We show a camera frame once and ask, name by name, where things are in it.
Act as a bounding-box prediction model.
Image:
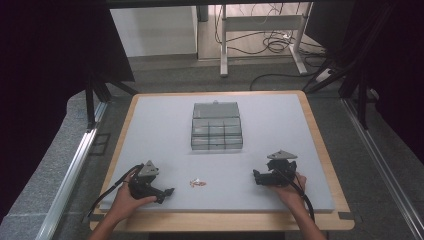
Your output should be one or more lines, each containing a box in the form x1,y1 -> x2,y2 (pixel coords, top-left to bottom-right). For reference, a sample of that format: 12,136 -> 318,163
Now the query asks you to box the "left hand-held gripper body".
128,160 -> 165,201

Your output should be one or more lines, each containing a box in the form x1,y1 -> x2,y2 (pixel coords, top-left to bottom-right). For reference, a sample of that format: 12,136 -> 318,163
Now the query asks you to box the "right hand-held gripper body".
264,149 -> 299,188

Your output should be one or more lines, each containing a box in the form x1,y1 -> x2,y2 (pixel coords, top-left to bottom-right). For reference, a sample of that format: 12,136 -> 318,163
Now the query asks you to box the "person's right hand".
270,172 -> 308,212

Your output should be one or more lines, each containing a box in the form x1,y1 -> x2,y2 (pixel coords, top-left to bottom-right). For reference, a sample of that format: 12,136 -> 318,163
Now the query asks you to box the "person's left hand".
110,167 -> 158,222

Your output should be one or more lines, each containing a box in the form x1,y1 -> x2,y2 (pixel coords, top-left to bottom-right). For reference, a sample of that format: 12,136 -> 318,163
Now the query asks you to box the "small orange white trinket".
189,178 -> 208,189

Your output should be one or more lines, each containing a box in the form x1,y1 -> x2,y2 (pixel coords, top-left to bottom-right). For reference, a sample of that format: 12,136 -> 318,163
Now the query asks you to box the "wooden framed white board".
98,93 -> 336,214

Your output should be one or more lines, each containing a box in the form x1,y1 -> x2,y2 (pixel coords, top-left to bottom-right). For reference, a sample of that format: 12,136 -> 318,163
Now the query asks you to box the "clear plastic compartment box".
190,100 -> 244,151

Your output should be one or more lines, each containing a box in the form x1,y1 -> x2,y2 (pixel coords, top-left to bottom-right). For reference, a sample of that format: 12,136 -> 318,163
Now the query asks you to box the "black metal stand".
84,71 -> 140,132
302,3 -> 381,131

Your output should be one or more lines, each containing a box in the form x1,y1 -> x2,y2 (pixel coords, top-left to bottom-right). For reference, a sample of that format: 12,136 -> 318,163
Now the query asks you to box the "white power strip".
314,67 -> 333,83

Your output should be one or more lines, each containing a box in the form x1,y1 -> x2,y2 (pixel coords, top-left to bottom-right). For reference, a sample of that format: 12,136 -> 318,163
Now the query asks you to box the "black curtain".
0,0 -> 136,224
304,0 -> 424,165

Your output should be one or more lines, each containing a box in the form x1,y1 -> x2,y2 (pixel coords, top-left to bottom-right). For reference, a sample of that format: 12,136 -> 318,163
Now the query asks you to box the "white panel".
109,5 -> 198,58

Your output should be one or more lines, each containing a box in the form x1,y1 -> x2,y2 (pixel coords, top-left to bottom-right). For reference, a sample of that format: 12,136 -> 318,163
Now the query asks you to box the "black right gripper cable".
273,168 -> 316,223

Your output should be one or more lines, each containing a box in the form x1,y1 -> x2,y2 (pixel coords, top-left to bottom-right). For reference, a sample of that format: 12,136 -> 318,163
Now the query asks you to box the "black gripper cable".
87,163 -> 145,218
273,168 -> 316,223

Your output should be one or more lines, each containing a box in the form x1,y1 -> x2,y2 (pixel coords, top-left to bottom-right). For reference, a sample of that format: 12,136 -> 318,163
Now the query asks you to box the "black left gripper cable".
87,163 -> 145,218

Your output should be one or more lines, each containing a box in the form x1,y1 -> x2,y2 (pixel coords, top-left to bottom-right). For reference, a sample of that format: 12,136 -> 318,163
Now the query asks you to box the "aluminium floor rail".
340,97 -> 424,240
34,100 -> 110,240

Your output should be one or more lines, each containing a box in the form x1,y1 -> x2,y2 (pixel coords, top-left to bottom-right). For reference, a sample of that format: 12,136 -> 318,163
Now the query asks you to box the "tangle of black floor cables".
213,3 -> 328,92

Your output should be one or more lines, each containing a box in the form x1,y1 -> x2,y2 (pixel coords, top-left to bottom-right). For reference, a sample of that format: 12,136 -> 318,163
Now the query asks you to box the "white metal desk frame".
219,2 -> 314,78

